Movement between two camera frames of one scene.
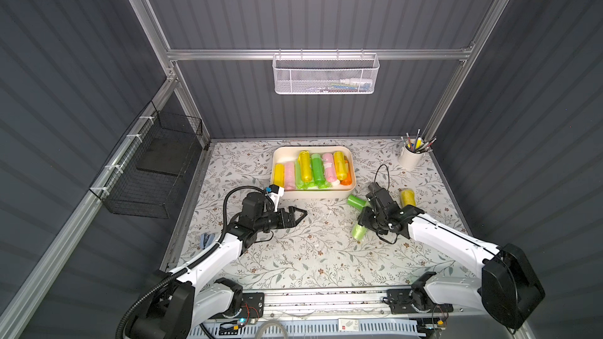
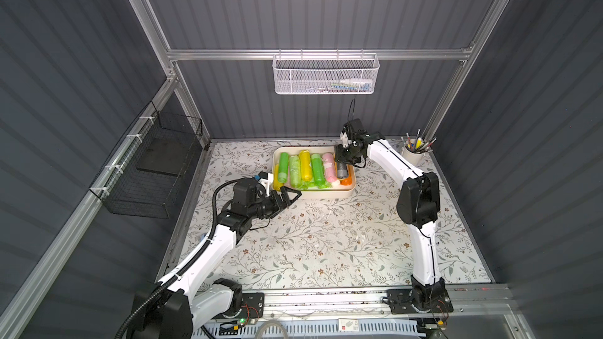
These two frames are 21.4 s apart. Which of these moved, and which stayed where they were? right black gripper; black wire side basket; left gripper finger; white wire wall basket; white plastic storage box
Moved: right black gripper; left gripper finger
Stayed: white wire wall basket; white plastic storage box; black wire side basket
